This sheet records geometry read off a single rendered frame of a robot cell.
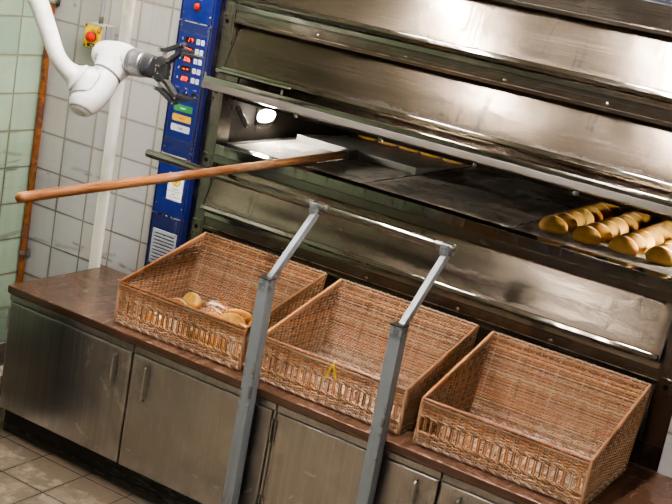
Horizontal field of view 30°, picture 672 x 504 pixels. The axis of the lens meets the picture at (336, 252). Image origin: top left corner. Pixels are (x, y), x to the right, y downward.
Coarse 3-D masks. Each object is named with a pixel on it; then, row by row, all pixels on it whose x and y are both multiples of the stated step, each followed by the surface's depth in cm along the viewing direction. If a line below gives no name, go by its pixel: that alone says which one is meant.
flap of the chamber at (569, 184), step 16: (240, 96) 440; (256, 96) 437; (304, 112) 427; (320, 112) 424; (352, 128) 420; (368, 128) 415; (416, 144) 406; (432, 144) 403; (464, 160) 416; (480, 160) 395; (496, 160) 392; (528, 176) 387; (544, 176) 384; (592, 192) 376; (608, 192) 374; (640, 208) 380; (656, 208) 367
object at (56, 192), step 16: (272, 160) 439; (288, 160) 447; (304, 160) 456; (320, 160) 466; (144, 176) 381; (160, 176) 386; (176, 176) 393; (192, 176) 400; (208, 176) 408; (32, 192) 340; (48, 192) 345; (64, 192) 350; (80, 192) 356
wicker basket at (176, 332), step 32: (192, 256) 466; (224, 256) 464; (256, 256) 458; (128, 288) 431; (160, 288) 454; (192, 288) 469; (224, 288) 463; (256, 288) 457; (320, 288) 444; (128, 320) 433; (192, 320) 419; (224, 320) 412; (192, 352) 420; (224, 352) 414
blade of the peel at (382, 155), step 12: (312, 144) 499; (324, 144) 496; (336, 144) 509; (348, 144) 514; (360, 144) 519; (372, 144) 524; (360, 156) 488; (372, 156) 485; (384, 156) 502; (396, 156) 507; (408, 156) 511; (396, 168) 481; (408, 168) 478; (420, 168) 479; (432, 168) 488; (444, 168) 498
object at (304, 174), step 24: (216, 144) 467; (288, 168) 451; (360, 192) 436; (384, 192) 434; (432, 216) 423; (456, 216) 418; (504, 240) 410; (528, 240) 405; (576, 264) 398; (600, 264) 393; (624, 264) 392
